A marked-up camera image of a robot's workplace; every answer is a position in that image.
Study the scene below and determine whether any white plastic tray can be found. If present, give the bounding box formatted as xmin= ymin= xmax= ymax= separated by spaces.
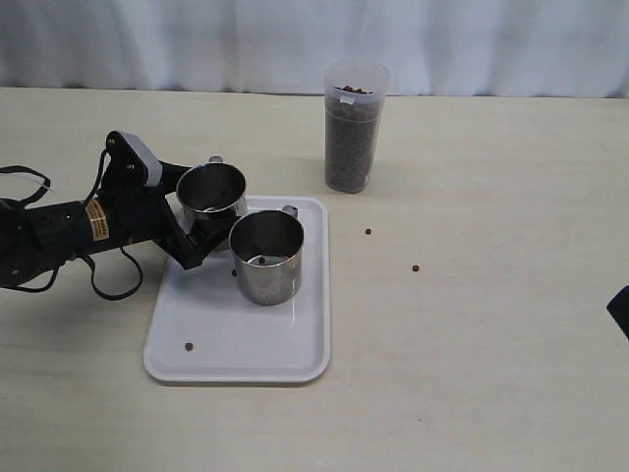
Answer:
xmin=143 ymin=196 xmax=331 ymax=384

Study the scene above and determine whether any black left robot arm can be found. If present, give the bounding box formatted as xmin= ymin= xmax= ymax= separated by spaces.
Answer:
xmin=1 ymin=161 xmax=237 ymax=291

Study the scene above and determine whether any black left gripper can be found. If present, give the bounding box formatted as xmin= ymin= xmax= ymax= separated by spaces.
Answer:
xmin=83 ymin=161 xmax=231 ymax=270

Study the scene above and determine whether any clear plastic tall container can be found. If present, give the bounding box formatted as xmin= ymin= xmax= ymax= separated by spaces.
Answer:
xmin=324 ymin=57 xmax=390 ymax=194

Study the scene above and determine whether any steel mug with kibble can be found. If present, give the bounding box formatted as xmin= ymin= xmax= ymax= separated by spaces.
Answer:
xmin=228 ymin=206 xmax=305 ymax=306

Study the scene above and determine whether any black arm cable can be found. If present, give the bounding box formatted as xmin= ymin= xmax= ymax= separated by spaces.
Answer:
xmin=0 ymin=147 xmax=144 ymax=301

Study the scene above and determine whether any white curtain backdrop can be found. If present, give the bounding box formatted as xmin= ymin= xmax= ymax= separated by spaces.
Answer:
xmin=1 ymin=1 xmax=628 ymax=97

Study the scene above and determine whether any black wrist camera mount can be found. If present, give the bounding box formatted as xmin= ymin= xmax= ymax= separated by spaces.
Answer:
xmin=102 ymin=130 xmax=162 ymax=190

